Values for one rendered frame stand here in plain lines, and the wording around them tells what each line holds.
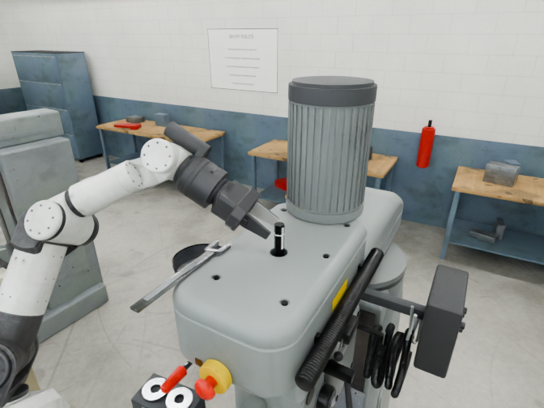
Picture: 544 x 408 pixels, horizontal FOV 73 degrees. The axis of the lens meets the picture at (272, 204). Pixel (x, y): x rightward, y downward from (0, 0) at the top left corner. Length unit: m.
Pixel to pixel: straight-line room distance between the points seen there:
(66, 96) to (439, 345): 7.44
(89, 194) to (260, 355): 0.46
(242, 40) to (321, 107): 4.97
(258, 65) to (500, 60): 2.99
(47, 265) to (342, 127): 0.67
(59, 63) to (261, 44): 3.80
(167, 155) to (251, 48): 4.99
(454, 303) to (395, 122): 4.10
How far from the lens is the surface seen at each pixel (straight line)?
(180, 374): 0.80
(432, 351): 1.06
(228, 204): 0.71
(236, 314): 0.63
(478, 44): 4.78
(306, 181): 0.86
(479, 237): 4.68
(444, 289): 1.04
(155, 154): 0.73
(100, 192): 0.81
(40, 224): 0.83
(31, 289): 0.87
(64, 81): 7.84
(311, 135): 0.82
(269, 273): 0.71
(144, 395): 1.48
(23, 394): 0.94
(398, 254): 1.46
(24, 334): 0.89
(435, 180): 5.06
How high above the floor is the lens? 2.31
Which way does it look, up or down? 25 degrees down
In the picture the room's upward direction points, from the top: straight up
